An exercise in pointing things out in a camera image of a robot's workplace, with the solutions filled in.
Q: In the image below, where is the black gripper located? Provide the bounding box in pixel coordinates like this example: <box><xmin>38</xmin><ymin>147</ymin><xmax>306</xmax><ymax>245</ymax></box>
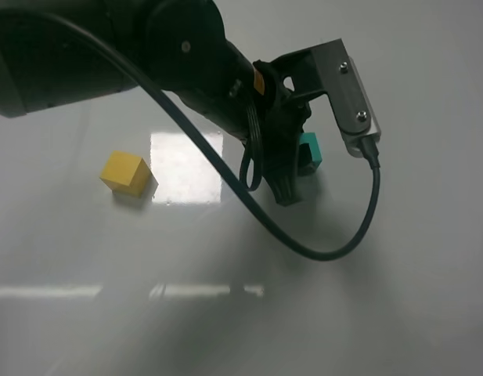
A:
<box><xmin>251</xmin><ymin>49</ymin><xmax>326</xmax><ymax>207</ymax></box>

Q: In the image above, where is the green block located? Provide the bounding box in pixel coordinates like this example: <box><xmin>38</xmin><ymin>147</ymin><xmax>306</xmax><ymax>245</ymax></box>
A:
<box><xmin>297</xmin><ymin>132</ymin><xmax>323</xmax><ymax>176</ymax></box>

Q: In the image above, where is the yellow block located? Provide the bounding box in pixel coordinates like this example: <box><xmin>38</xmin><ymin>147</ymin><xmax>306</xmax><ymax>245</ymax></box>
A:
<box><xmin>99</xmin><ymin>150</ymin><xmax>151</xmax><ymax>197</ymax></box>

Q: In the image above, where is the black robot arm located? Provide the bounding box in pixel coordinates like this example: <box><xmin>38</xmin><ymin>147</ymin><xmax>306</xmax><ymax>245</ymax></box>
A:
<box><xmin>0</xmin><ymin>1</ymin><xmax>311</xmax><ymax>206</ymax></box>

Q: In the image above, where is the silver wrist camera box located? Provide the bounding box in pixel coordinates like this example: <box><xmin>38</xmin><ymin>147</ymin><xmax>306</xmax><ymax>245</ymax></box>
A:
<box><xmin>313</xmin><ymin>39</ymin><xmax>381</xmax><ymax>158</ymax></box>

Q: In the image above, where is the black camera cable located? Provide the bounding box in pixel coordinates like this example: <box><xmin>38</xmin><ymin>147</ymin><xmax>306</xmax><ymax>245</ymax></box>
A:
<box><xmin>27</xmin><ymin>11</ymin><xmax>382</xmax><ymax>262</ymax></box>

